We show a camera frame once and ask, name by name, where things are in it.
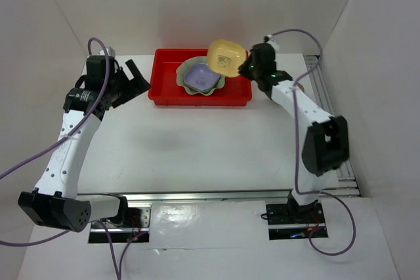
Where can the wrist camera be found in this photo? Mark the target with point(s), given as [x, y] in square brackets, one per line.
[269, 39]
[109, 51]

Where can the brown square plate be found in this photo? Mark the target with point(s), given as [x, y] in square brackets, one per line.
[301, 87]

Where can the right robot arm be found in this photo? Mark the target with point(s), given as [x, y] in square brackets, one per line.
[321, 139]

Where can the yellow square plate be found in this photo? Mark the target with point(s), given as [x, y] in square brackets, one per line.
[225, 57]

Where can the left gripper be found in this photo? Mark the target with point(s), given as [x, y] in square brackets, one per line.
[134, 87]

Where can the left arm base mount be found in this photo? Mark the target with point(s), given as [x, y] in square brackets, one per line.
[135, 228]

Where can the purple square plate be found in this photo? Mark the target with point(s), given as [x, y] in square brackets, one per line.
[200, 77]

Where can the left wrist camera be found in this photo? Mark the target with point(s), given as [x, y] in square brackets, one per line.
[109, 51]

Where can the large green scalloped bowl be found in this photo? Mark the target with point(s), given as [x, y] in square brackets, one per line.
[181, 70]

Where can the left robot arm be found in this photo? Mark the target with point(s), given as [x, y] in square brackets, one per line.
[53, 202]

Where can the aluminium rail front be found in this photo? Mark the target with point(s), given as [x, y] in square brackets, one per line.
[346, 191]

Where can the red plastic bin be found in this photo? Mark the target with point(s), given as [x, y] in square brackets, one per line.
[165, 91]

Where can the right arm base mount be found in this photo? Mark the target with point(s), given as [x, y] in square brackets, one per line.
[284, 226]

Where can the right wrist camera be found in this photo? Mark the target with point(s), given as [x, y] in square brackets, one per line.
[269, 39]

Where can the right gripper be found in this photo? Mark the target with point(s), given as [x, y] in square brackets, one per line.
[243, 67]

